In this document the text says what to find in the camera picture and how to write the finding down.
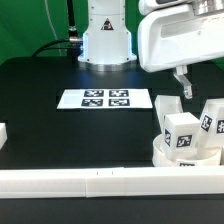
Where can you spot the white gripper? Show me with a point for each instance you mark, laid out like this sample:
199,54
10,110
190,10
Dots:
175,41

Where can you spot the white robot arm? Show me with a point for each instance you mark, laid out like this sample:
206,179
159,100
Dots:
107,43

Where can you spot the white marker sheet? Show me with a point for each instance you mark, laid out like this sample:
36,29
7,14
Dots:
105,99

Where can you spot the white U-shaped fence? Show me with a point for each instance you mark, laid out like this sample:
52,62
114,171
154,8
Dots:
159,179

